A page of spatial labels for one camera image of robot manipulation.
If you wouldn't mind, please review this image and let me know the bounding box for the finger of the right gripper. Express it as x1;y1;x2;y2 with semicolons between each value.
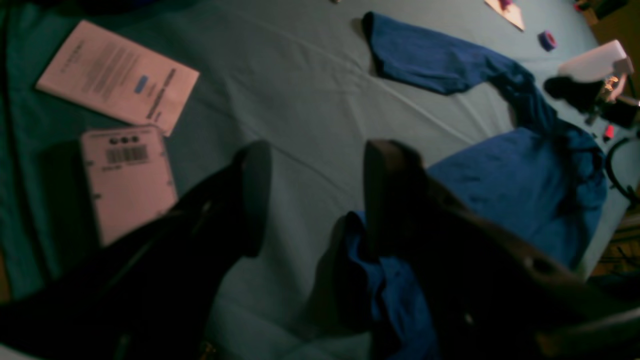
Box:
542;76;605;113

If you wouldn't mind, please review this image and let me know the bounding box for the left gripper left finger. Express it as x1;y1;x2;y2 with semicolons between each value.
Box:
1;140;272;360

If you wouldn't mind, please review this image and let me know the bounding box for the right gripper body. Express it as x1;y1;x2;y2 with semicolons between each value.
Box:
585;57;640;131

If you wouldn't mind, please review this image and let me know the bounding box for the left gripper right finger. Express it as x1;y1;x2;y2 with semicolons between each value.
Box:
363;139;640;360

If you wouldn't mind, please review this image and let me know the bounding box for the blue t-shirt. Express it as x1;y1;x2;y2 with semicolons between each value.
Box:
335;11;607;360

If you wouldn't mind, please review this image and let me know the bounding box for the purple tape roll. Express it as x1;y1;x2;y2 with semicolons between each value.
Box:
537;30;557;52

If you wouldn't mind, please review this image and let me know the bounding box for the packaged blade box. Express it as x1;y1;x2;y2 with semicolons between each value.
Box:
80;125;178;247

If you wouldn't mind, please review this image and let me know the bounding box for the white leaflet card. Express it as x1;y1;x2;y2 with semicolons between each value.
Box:
35;20;200;137

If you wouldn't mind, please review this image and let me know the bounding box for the light blue table cloth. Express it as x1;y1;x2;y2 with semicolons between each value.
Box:
1;0;629;360

